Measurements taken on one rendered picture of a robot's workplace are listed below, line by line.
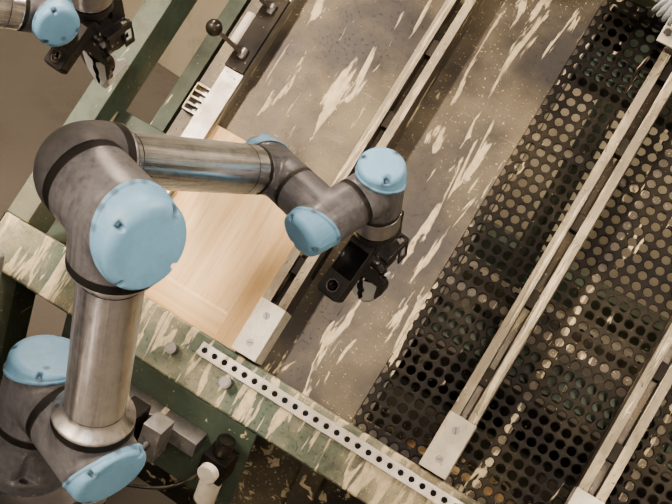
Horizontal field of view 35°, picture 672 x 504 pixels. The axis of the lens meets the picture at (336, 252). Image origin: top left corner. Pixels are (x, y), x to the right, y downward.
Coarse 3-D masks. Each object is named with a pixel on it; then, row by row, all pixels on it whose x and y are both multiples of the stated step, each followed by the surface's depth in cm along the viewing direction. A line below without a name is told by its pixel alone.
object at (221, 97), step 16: (288, 16) 245; (272, 32) 242; (256, 64) 243; (224, 80) 240; (240, 80) 240; (208, 96) 240; (224, 96) 240; (208, 112) 239; (224, 112) 241; (192, 128) 239; (208, 128) 238
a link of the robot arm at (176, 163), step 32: (64, 128) 130; (96, 128) 131; (128, 128) 138; (160, 160) 141; (192, 160) 145; (224, 160) 150; (256, 160) 155; (288, 160) 160; (224, 192) 154; (256, 192) 159
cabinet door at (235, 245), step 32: (192, 192) 238; (192, 224) 237; (224, 224) 236; (256, 224) 235; (192, 256) 236; (224, 256) 235; (256, 256) 234; (160, 288) 235; (192, 288) 234; (224, 288) 233; (256, 288) 232; (192, 320) 232; (224, 320) 231
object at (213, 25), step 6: (210, 24) 230; (216, 24) 231; (210, 30) 231; (216, 30) 231; (222, 30) 232; (222, 36) 234; (228, 42) 236; (234, 48) 237; (240, 54) 239; (246, 54) 239
